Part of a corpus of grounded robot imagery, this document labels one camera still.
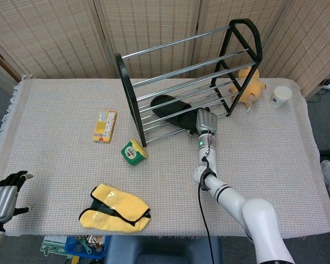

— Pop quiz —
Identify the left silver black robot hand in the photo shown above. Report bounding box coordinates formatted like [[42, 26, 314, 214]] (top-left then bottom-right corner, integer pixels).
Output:
[[0, 170, 34, 223]]

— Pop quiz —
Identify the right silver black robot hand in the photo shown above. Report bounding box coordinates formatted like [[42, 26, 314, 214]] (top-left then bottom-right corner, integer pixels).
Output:
[[188, 107, 218, 136]]

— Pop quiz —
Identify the black chrome shoe rack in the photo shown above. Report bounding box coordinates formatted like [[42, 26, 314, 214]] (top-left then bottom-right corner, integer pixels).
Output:
[[114, 18, 262, 148]]

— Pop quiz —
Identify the yellow slipper black trim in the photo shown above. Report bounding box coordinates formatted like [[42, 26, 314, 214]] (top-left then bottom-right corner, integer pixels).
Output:
[[78, 208, 151, 234], [90, 183, 151, 223]]

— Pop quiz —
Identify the yellow plush toy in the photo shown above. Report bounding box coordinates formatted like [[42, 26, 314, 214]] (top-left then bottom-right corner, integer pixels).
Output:
[[228, 67, 267, 113]]

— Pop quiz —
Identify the beige woven tablecloth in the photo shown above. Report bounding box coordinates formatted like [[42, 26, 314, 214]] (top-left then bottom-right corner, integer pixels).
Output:
[[0, 74, 330, 239]]

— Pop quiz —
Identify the green white paper box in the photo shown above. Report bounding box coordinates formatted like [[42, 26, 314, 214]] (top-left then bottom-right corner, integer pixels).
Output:
[[40, 236, 68, 259]]

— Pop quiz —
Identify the white paper cup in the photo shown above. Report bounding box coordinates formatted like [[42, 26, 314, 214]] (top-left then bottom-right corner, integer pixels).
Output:
[[271, 85, 293, 108]]

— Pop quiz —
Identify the green yellow tin canister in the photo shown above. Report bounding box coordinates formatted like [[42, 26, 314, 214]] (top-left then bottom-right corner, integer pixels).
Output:
[[120, 139, 149, 166]]

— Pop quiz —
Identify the blue plastic basket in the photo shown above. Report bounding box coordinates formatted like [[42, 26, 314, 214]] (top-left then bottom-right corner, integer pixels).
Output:
[[65, 235, 111, 261]]

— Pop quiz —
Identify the yellow snack box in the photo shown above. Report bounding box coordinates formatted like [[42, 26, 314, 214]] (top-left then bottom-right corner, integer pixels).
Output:
[[92, 109, 118, 144]]

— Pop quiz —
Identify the blue padded chair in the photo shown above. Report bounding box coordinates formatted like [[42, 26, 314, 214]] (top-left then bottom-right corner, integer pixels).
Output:
[[104, 235, 223, 264]]

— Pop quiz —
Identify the beige folding screen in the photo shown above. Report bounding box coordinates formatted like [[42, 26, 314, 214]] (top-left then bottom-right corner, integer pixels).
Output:
[[0, 0, 330, 98]]

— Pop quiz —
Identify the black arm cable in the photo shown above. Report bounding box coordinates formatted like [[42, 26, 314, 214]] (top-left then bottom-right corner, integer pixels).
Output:
[[198, 131, 217, 264]]

